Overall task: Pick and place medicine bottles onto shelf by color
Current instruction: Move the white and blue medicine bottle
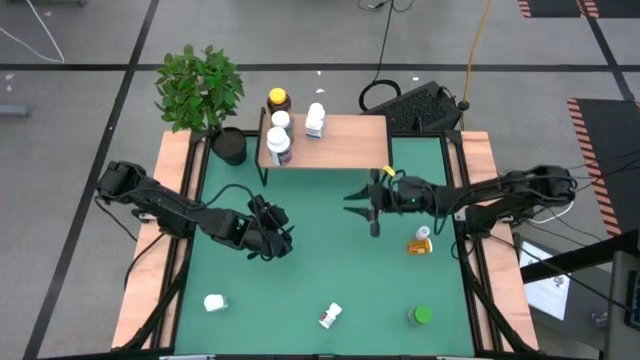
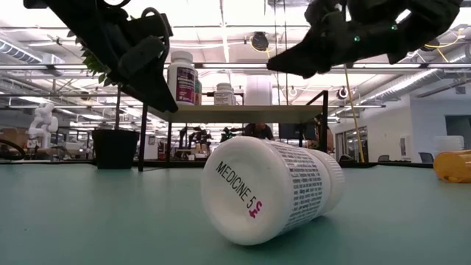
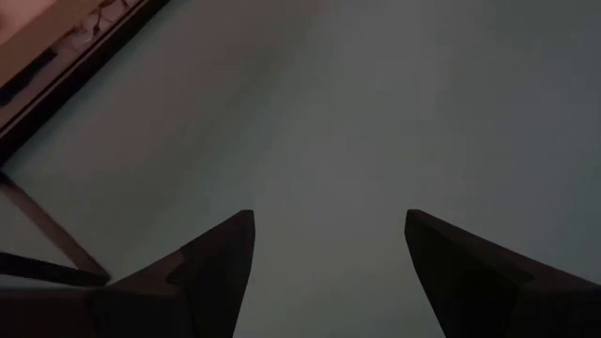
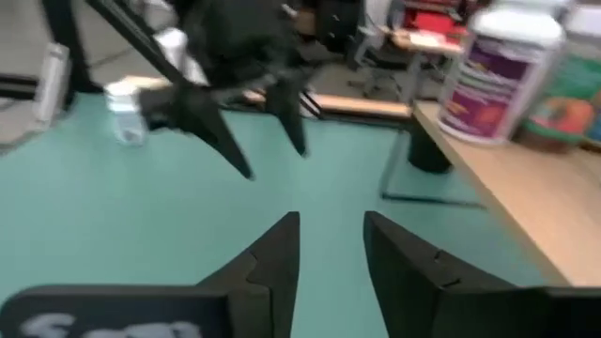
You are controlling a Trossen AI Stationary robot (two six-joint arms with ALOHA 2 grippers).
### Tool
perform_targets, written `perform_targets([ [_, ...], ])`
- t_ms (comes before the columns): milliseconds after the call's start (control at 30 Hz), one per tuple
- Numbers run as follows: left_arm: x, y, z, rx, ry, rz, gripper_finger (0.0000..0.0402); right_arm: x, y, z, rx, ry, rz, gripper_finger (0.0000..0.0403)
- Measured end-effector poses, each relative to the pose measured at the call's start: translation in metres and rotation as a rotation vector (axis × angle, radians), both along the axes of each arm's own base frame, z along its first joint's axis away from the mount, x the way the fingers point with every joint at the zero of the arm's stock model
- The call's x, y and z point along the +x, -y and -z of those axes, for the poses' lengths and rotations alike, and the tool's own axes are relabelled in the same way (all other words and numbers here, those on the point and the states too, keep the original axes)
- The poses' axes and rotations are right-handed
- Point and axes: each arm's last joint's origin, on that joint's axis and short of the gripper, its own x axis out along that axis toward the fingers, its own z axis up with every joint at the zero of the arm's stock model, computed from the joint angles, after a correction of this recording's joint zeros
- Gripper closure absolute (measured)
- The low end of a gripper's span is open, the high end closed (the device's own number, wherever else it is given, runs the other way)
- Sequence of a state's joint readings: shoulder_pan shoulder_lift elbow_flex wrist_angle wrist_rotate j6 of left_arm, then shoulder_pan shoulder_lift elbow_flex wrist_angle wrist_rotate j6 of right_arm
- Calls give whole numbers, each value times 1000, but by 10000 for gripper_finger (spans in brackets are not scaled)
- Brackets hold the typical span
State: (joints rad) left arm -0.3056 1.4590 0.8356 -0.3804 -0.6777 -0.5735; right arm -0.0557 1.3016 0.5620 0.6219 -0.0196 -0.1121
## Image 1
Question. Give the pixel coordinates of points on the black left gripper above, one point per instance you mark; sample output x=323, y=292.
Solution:
x=270, y=242

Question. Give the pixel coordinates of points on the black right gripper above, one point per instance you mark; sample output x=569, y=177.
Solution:
x=386, y=202

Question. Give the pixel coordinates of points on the small white pill bottle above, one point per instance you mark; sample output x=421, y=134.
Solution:
x=214, y=302
x=423, y=232

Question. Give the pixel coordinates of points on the orange pill vial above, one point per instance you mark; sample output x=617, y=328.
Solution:
x=419, y=246

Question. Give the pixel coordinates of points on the white bottle blue label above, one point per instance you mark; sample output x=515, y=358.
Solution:
x=316, y=110
x=314, y=131

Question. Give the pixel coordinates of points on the white Medicine 5 bottle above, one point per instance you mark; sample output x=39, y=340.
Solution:
x=330, y=316

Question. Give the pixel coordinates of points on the white bottle purple label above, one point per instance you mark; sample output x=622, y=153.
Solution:
x=278, y=140

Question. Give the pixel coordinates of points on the clear jar flower label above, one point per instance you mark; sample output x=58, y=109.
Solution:
x=281, y=120

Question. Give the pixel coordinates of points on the green cap bottle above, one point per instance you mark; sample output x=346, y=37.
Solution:
x=421, y=315

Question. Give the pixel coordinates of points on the fish oil bottle yellow cap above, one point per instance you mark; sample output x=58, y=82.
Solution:
x=278, y=96

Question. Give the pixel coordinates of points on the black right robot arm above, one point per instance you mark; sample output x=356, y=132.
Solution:
x=500, y=197

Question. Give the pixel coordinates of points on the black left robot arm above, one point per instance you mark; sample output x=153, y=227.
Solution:
x=170, y=212

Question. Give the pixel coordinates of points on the wooden shelf black legs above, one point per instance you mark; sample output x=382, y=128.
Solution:
x=345, y=142

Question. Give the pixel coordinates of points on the small yellow tag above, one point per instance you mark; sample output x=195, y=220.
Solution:
x=388, y=171

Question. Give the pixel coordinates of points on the green table mat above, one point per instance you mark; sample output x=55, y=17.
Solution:
x=325, y=280

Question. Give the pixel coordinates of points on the black perforated box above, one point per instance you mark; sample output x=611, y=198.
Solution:
x=415, y=107

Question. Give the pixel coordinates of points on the wooden table side board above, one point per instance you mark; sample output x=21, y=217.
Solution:
x=150, y=280
x=505, y=290

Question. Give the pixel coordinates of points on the potted green plant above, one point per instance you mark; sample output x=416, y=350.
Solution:
x=197, y=90

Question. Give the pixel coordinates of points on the black beam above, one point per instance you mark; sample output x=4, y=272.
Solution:
x=580, y=257

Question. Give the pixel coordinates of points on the black hazard striped mat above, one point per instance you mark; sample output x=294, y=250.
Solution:
x=615, y=150
x=555, y=6

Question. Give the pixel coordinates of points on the grey equipment case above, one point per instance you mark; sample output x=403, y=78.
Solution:
x=620, y=325

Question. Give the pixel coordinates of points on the grey floor block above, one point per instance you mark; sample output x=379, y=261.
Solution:
x=12, y=110

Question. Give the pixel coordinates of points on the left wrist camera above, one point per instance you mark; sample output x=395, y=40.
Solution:
x=270, y=215

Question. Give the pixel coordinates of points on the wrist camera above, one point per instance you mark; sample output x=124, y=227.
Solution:
x=412, y=190
x=270, y=215

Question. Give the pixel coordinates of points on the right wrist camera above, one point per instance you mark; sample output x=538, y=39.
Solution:
x=412, y=190

